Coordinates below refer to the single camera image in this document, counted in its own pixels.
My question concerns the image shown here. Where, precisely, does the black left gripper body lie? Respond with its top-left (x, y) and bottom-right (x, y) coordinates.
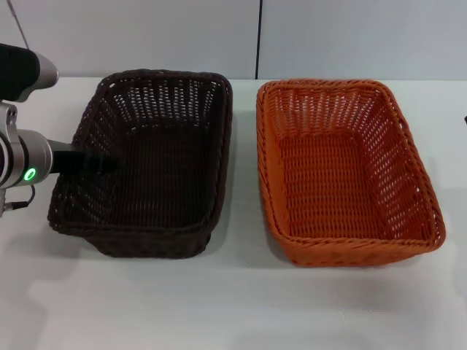
top-left (50, 141), bottom-right (90, 176)

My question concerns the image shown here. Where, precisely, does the black vertical wall strip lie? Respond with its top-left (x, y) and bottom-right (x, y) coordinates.
top-left (256, 0), bottom-right (265, 80)

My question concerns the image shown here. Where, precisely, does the dark brown woven basket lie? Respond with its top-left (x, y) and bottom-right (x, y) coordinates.
top-left (47, 69), bottom-right (234, 261)

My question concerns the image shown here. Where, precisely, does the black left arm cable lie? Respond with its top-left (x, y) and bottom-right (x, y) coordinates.
top-left (0, 184), bottom-right (36, 213)

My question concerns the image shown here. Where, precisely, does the orange woven basket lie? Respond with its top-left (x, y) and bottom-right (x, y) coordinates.
top-left (256, 78), bottom-right (447, 269)

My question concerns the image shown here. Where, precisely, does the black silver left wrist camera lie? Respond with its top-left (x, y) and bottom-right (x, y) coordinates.
top-left (0, 42), bottom-right (60, 104)

